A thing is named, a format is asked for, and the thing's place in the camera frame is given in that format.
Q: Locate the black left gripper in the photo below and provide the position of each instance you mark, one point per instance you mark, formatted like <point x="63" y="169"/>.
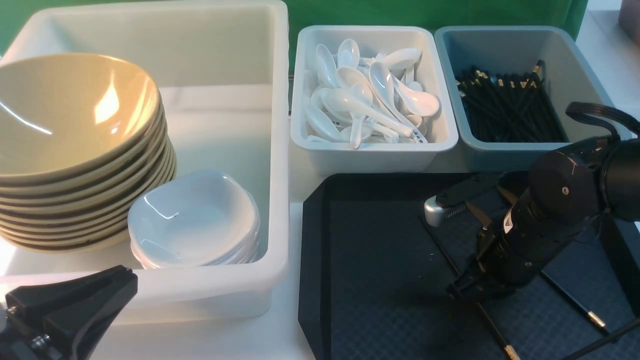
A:
<point x="64" y="320"/>

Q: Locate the white soup spoon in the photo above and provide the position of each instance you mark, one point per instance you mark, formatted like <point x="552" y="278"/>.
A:
<point x="436" y="215"/>

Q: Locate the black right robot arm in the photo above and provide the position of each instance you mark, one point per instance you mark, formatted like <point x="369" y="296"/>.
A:
<point x="612" y="161"/>

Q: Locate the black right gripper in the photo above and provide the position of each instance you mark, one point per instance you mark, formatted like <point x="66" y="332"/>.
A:
<point x="525" y="223"/>

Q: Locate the white spoon bin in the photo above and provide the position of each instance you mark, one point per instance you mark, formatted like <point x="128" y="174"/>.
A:
<point x="440" y="130"/>

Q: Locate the bundle of black chopsticks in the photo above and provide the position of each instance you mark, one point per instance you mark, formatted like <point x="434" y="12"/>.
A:
<point x="509" y="107"/>

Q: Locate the white sauce dish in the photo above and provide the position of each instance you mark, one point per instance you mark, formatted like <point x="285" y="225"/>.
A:
<point x="187" y="191"/>

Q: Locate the grey-blue chopstick bin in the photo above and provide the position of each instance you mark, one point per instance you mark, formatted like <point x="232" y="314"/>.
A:
<point x="510" y="50"/>

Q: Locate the black serving tray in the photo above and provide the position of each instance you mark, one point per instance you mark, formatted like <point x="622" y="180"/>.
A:
<point x="373" y="280"/>

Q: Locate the beige noodle bowl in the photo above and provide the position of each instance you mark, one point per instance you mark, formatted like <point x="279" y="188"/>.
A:
<point x="120" y="212"/>
<point x="99" y="192"/>
<point x="116" y="198"/>
<point x="63" y="113"/>
<point x="116" y="166"/>

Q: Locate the pile of white spoons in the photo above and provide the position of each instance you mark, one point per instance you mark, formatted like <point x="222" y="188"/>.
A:
<point x="360" y="100"/>

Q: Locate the stacked white sauce dishes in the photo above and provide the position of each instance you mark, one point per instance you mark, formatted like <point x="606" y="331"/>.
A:
<point x="209" y="234"/>

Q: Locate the large white plastic bin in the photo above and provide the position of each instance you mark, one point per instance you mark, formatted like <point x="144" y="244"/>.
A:
<point x="222" y="69"/>

